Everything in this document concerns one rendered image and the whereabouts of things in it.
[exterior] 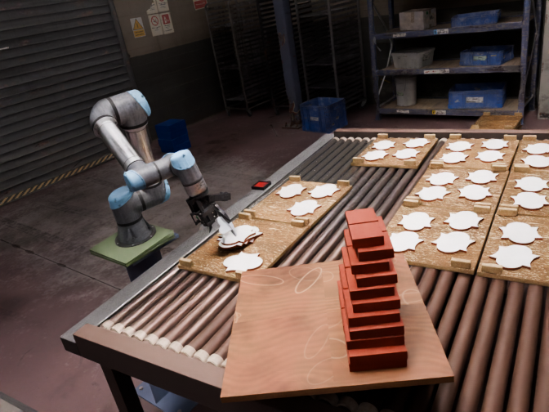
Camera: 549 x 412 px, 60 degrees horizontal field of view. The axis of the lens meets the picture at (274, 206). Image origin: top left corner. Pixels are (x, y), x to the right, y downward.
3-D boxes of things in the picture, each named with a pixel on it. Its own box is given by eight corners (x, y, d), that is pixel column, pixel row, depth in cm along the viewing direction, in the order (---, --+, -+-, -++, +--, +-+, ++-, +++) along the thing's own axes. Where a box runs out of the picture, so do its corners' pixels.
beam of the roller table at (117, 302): (64, 351, 156) (59, 336, 154) (326, 141, 312) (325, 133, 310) (81, 357, 152) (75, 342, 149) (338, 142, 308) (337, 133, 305)
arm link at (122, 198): (112, 218, 214) (101, 192, 208) (139, 206, 220) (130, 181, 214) (120, 227, 205) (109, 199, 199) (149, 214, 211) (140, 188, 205)
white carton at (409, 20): (399, 31, 595) (398, 12, 586) (413, 27, 611) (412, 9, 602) (424, 30, 569) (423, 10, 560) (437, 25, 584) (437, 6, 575)
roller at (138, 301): (95, 339, 156) (91, 328, 154) (334, 142, 302) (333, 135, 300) (106, 343, 153) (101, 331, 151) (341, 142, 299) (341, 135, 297)
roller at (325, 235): (201, 378, 132) (198, 364, 130) (404, 144, 279) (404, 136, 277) (215, 382, 130) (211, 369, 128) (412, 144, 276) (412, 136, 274)
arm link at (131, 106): (135, 204, 220) (100, 94, 187) (164, 192, 226) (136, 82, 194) (145, 216, 211) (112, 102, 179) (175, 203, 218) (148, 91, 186)
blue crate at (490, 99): (447, 109, 584) (447, 91, 575) (454, 100, 616) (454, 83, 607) (502, 108, 552) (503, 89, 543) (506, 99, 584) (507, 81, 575)
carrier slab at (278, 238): (178, 268, 180) (176, 265, 180) (239, 220, 210) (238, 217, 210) (252, 285, 162) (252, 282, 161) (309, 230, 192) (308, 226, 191)
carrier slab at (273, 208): (243, 218, 211) (242, 215, 211) (289, 182, 241) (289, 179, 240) (310, 229, 192) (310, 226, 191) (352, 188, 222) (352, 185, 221)
